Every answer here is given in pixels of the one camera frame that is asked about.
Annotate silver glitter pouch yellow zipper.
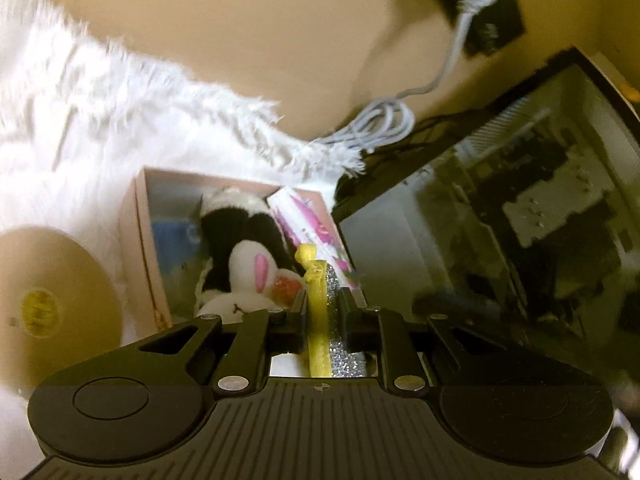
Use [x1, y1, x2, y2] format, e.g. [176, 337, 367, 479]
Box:
[292, 243, 369, 379]

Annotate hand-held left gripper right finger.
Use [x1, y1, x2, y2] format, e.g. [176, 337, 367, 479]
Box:
[339, 289, 522, 394]

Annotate black cables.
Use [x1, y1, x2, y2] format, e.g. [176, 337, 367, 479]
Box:
[345, 107, 483, 181]

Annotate black glass computer case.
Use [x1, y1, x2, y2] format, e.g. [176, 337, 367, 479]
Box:
[332, 46, 640, 397]

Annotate pink printed pouch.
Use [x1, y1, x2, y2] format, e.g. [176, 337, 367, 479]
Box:
[265, 186, 362, 292]

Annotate blue wet wipes pack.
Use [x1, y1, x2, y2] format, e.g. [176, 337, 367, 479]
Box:
[151, 217, 204, 275]

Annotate floral glass candle jar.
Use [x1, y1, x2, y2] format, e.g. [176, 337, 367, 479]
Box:
[0, 226, 124, 392]

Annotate pink box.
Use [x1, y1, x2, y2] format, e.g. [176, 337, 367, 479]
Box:
[119, 165, 364, 332]

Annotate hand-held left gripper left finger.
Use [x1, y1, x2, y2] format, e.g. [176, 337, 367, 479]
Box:
[125, 291, 309, 394]

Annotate black power strip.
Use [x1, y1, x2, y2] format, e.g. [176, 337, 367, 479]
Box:
[412, 0, 526, 59]

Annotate white fluffy rug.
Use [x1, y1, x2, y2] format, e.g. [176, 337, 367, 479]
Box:
[0, 0, 367, 480]

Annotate black and white plush toy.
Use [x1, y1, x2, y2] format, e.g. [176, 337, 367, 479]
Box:
[194, 187, 302, 319]

